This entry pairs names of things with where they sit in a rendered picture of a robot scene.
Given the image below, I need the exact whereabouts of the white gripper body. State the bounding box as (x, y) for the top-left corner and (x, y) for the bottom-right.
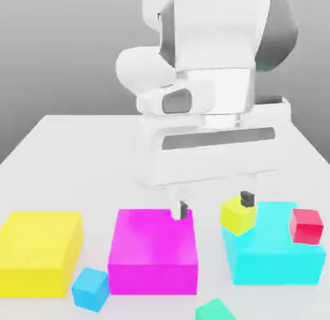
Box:
(131, 96), (293, 190)

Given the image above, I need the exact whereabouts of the large yellow box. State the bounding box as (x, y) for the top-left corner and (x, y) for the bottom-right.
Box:
(0, 211), (84, 299)

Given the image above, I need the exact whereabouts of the small green cube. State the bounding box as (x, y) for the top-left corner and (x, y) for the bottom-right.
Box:
(195, 297), (236, 320)

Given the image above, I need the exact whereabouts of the large magenta box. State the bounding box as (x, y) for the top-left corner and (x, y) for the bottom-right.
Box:
(107, 208), (199, 296)

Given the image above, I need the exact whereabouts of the large cyan box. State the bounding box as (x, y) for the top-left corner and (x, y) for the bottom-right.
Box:
(221, 201), (327, 286)

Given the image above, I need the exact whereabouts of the small blue cube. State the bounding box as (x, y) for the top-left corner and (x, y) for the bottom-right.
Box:
(71, 266), (111, 314)

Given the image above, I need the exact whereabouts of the small yellow cube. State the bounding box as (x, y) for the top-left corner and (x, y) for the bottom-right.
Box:
(219, 195), (258, 237)

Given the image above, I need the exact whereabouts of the small red cube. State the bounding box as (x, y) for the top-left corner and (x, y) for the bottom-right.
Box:
(287, 208), (325, 246)

